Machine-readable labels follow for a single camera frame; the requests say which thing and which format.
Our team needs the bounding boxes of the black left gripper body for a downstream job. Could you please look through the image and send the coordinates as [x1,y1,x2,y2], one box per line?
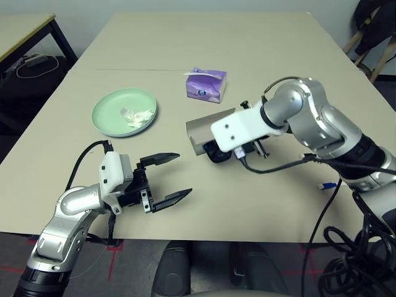
[119,163,155,214]

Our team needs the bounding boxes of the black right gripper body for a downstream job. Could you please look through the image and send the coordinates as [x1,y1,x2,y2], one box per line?
[243,137,270,159]

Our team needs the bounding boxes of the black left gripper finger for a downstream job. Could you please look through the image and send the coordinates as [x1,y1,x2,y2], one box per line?
[153,187,193,213]
[139,152,181,168]

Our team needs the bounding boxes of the black sunglasses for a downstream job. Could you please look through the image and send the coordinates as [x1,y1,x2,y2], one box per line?
[202,140,248,165]

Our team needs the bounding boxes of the grey glasses case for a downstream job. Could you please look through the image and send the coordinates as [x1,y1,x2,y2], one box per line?
[185,107,238,157]

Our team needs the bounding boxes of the white tissue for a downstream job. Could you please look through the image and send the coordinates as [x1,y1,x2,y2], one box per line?
[119,107,155,128]

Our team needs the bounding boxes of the green plastic plate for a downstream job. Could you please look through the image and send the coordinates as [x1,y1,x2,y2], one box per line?
[91,88,158,136]

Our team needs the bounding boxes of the grey robot left leg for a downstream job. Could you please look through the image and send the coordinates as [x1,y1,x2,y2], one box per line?
[153,240,191,296]

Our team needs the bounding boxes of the grey robot leg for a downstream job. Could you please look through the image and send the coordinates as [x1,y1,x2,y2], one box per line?
[228,243,288,295]
[153,240,191,296]

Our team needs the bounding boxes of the purple tissue pack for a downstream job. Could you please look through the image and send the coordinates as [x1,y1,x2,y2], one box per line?
[182,67,228,104]

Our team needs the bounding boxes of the grey robot right leg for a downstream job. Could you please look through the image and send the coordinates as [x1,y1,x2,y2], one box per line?
[228,243,288,295]

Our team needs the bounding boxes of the grey robot torso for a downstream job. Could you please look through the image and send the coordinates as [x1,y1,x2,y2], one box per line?
[188,289,279,297]

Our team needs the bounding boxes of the wooden stool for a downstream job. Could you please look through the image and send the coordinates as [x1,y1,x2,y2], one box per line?
[342,14,396,83]

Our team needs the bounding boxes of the black jacket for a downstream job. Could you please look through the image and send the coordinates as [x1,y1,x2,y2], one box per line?
[353,0,396,55]

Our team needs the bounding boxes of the beige side table black legs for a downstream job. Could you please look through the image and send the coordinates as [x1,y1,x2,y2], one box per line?
[0,12,78,62]

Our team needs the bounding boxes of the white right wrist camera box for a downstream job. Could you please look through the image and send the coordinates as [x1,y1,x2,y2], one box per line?
[210,101,287,153]

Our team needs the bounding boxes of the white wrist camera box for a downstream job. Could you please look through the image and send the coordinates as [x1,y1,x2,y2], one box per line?
[210,101,287,153]
[98,150,134,216]

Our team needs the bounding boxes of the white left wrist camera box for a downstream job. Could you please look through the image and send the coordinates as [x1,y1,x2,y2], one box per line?
[98,150,134,216]

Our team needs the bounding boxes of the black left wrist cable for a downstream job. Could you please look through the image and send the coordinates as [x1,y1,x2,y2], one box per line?
[65,139,118,246]

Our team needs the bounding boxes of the black cable bundle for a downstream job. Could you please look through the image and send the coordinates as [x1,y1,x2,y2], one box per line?
[318,188,396,297]

